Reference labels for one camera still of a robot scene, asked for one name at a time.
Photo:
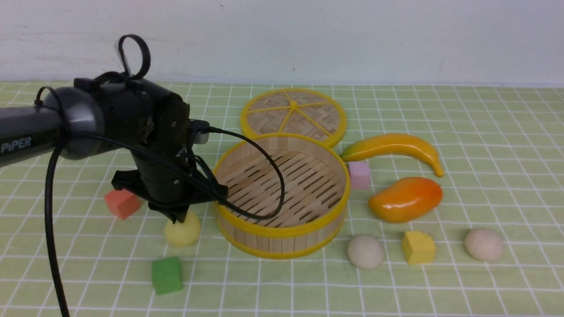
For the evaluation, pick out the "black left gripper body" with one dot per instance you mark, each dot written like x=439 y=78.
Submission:
x=170 y=183

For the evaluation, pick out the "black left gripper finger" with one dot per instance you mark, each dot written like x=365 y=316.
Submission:
x=176 y=214

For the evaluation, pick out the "yellow bun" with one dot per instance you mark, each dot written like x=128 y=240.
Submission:
x=183 y=234

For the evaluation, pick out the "white bun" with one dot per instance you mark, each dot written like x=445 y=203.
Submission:
x=365 y=252
x=484 y=245

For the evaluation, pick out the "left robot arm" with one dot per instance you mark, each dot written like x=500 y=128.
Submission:
x=151 y=121

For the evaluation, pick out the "bamboo steamer tray yellow rim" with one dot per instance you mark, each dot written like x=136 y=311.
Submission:
x=317 y=187

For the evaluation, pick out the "woven bamboo steamer lid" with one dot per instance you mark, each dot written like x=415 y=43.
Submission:
x=295 y=111

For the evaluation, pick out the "red foam cube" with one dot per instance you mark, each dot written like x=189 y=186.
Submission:
x=122 y=203

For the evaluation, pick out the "green foam cube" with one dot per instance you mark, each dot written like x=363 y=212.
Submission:
x=166 y=275

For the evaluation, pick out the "pink foam cube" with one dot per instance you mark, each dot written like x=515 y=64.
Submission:
x=360 y=174

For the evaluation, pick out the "orange toy mango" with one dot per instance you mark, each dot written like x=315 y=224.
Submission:
x=406 y=200

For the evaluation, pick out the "yellow toy banana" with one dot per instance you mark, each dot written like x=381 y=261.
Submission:
x=394 y=144

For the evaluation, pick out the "yellow foam cube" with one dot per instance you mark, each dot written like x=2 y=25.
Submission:
x=418 y=248

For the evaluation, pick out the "green checkered tablecloth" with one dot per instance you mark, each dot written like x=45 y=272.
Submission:
x=502 y=151

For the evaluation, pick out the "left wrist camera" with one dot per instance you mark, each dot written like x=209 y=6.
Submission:
x=198 y=132

